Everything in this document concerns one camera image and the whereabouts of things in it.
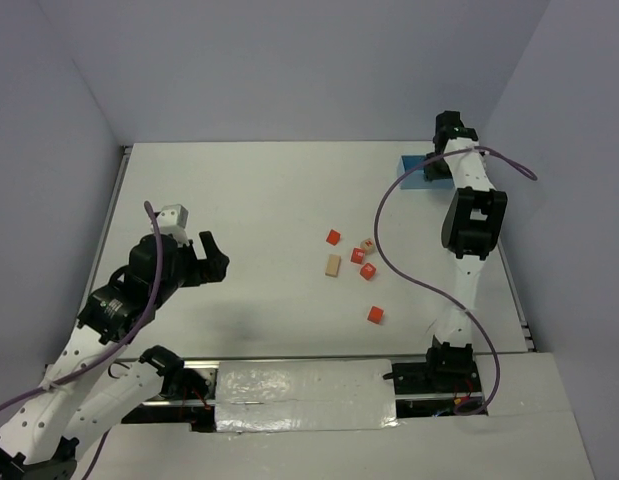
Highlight blue plastic bin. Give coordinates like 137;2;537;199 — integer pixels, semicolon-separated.
397;155;454;190

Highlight red R cube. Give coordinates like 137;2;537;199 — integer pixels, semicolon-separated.
359;263;377;281

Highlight plain red cube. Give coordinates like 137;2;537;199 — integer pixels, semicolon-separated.
367;306;384;325

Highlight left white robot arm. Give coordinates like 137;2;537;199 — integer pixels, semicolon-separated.
0;231;229;479

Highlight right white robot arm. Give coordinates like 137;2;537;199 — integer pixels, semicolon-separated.
425;111;508;391

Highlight natural wood rectangular block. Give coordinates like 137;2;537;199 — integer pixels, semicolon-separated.
325;254;341;278

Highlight red wedge block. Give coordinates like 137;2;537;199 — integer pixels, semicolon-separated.
326;229;341;246

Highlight natural wood N cube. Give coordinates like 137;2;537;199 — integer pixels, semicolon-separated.
360;238;376;253

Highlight red picture cube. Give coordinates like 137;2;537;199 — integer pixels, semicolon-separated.
350;247;366;265

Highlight silver tape sheet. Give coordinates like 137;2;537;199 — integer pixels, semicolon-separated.
215;359;398;433

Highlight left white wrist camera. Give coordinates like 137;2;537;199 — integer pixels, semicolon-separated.
155;204;189;244

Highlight left aluminium table rail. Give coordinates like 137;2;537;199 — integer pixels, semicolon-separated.
77;144;133;313

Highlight aluminium table rail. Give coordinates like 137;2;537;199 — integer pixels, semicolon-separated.
77;144;133;313
471;239;529;354

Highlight right aluminium table rail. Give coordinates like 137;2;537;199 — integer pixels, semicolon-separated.
471;239;529;354

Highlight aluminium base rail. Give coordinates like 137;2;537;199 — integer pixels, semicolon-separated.
123;357;483;434

